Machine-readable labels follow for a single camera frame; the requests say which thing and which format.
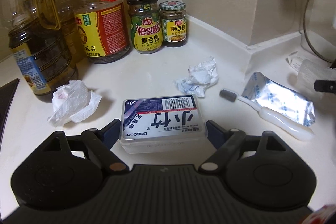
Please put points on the large oil bottle blue label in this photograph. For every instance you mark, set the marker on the large oil bottle blue label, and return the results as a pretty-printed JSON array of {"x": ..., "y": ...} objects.
[{"x": 34, "y": 61}]

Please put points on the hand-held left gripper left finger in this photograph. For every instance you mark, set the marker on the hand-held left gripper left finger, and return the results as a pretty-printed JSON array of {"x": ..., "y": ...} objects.
[{"x": 113, "y": 133}]

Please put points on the white toothbrush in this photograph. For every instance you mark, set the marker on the white toothbrush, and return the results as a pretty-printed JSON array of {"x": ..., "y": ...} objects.
[{"x": 278, "y": 119}]

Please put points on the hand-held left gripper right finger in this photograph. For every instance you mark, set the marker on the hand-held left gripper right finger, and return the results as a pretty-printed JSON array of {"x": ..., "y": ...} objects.
[{"x": 213, "y": 134}]

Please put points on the red white object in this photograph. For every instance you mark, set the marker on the red white object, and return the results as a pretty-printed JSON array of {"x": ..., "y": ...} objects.
[{"x": 323, "y": 217}]

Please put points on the black gas stove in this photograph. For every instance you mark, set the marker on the black gas stove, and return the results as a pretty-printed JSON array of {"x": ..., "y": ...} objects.
[{"x": 6, "y": 98}]

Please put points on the large green label sauce jar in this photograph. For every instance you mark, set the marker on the large green label sauce jar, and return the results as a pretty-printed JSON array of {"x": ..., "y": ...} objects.
[{"x": 144, "y": 29}]

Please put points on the silver foil packet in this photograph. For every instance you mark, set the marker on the silver foil packet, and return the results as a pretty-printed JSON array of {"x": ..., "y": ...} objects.
[{"x": 278, "y": 98}]

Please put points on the clear plastic floss box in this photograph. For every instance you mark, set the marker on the clear plastic floss box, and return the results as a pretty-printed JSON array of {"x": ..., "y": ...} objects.
[{"x": 162, "y": 124}]

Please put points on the clear printed wrapper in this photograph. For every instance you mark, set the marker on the clear printed wrapper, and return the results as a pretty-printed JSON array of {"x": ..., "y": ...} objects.
[{"x": 293, "y": 61}]

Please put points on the white crumpled tissue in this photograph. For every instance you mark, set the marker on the white crumpled tissue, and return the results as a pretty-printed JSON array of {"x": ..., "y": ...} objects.
[{"x": 71, "y": 103}]

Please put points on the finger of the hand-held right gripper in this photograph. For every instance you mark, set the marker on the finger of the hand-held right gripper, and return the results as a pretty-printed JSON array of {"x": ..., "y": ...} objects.
[{"x": 325, "y": 86}]

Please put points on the small checkered lid sauce jar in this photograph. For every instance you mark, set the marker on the small checkered lid sauce jar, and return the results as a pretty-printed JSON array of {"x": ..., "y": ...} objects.
[{"x": 173, "y": 27}]

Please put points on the white crumpled printed paper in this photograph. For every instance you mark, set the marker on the white crumpled printed paper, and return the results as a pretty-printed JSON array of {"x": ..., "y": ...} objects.
[{"x": 199, "y": 77}]

